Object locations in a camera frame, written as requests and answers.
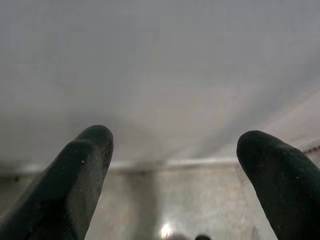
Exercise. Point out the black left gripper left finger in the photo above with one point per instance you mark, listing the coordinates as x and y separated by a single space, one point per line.
65 185

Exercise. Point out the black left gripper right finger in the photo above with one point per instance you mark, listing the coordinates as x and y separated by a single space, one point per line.
285 185

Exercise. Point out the white folding table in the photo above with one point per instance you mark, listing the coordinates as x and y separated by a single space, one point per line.
160 75

